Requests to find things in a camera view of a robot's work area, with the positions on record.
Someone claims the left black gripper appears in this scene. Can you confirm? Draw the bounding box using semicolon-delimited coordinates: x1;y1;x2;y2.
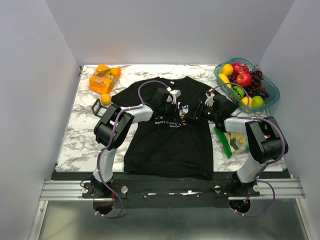
159;101;182;122

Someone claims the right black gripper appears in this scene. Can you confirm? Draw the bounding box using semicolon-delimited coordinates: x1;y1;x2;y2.
184;99;218;123

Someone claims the black brooch display box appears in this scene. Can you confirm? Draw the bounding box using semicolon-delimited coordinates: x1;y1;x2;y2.
91;98;108;118

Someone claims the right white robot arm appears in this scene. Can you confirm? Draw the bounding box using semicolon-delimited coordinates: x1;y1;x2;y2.
192;95;289;196

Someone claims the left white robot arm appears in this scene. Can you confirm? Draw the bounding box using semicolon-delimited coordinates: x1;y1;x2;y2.
90;87;181;198

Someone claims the yellow banana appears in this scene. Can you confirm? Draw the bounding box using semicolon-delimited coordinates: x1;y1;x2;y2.
218;73;232;89

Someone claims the yellow lemon in basket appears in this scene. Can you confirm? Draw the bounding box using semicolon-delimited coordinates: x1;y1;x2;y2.
221;64;234;77

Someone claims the small yellow lemon front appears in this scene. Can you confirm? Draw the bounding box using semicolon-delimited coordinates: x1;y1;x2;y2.
241;96;253;108

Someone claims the red apple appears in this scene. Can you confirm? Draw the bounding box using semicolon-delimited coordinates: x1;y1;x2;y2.
236;72;252;88

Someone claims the green chips bag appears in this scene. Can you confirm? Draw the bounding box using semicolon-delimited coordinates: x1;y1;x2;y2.
213;127;249;159

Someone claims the red dragon fruit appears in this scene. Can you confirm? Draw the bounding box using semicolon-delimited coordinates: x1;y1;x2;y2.
231;62;250;76

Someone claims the lime green fruit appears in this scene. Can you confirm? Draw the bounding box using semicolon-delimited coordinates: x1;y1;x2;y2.
252;95;265;108

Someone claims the dark purple grape bunch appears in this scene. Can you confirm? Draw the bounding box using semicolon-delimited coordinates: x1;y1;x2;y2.
228;70;270;99

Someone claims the teal plastic fruit basket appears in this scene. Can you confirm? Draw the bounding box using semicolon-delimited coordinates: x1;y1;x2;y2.
214;58;280;113

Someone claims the loose yellow lemon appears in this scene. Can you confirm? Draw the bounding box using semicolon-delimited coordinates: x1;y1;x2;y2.
100;93;112;106

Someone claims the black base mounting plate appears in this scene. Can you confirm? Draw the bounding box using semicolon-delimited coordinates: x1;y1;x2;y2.
53;172;301;210

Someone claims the orange snack bag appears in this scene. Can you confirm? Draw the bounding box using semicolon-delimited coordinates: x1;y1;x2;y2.
89;64;121;95

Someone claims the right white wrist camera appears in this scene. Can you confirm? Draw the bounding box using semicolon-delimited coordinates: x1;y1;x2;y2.
204;90;215;107

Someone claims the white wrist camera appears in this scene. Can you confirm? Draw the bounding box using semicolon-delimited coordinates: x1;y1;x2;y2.
204;90;215;107
166;87;181;104

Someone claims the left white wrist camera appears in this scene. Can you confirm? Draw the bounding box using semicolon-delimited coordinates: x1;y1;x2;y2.
166;87;181;104

